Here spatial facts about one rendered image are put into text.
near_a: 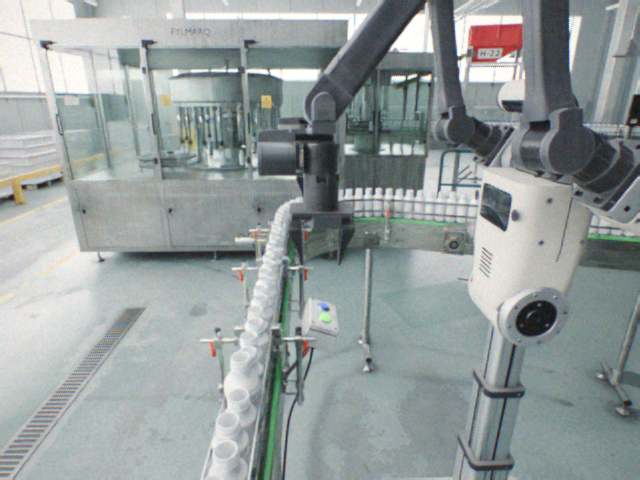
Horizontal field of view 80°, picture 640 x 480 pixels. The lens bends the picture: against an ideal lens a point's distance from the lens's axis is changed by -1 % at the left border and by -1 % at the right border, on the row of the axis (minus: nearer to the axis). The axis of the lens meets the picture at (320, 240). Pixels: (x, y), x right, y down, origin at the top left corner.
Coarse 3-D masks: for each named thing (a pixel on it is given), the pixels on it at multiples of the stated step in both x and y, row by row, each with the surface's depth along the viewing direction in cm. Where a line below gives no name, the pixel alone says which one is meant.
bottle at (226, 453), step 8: (216, 448) 58; (224, 448) 59; (232, 448) 59; (216, 456) 58; (224, 456) 60; (232, 456) 56; (216, 464) 57; (224, 464) 56; (232, 464) 57; (240, 464) 59; (216, 472) 57; (224, 472) 57; (232, 472) 57; (240, 472) 58; (248, 472) 60
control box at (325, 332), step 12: (312, 300) 110; (312, 312) 104; (324, 312) 106; (312, 324) 99; (324, 324) 100; (336, 324) 103; (312, 336) 100; (324, 336) 100; (336, 336) 101; (312, 348) 105; (324, 348) 101; (288, 372) 111; (288, 420) 107; (288, 432) 103
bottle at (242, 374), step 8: (240, 352) 75; (232, 360) 73; (240, 360) 75; (248, 360) 73; (232, 368) 73; (240, 368) 72; (248, 368) 73; (232, 376) 73; (240, 376) 73; (248, 376) 73; (256, 376) 75; (224, 384) 74; (232, 384) 73; (240, 384) 72; (248, 384) 73; (256, 384) 74; (248, 392) 72; (256, 392) 74; (256, 400) 75; (256, 408) 76
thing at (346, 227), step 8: (312, 216) 60; (320, 216) 60; (328, 216) 60; (336, 216) 60; (312, 224) 61; (320, 224) 61; (328, 224) 61; (336, 224) 61; (344, 224) 61; (352, 224) 62; (344, 232) 61; (352, 232) 61; (344, 240) 62; (344, 248) 64
